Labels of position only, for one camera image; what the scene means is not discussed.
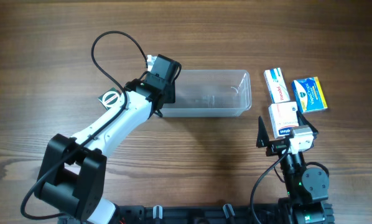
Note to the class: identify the blue yellow VapoDrops box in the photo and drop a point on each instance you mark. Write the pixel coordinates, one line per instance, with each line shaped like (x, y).
(309, 95)

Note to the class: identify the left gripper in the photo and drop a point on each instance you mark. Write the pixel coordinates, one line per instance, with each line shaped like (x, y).
(171, 90)

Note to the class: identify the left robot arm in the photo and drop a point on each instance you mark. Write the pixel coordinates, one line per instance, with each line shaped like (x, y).
(72, 174)

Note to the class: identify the white orange medicine box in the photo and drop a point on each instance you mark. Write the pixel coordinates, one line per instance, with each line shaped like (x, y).
(283, 118)

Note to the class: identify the green round-logo packet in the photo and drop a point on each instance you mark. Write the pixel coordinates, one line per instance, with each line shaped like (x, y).
(109, 98)

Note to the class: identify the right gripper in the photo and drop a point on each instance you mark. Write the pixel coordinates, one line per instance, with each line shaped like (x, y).
(275, 145)

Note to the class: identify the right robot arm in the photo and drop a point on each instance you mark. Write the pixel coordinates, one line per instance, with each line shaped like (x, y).
(306, 183)

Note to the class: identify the clear plastic container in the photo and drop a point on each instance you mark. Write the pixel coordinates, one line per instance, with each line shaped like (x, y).
(210, 93)

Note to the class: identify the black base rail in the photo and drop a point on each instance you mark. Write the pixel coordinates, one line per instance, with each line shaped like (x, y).
(204, 214)

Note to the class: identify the white Panadol box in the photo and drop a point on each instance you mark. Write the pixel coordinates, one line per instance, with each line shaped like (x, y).
(276, 85)

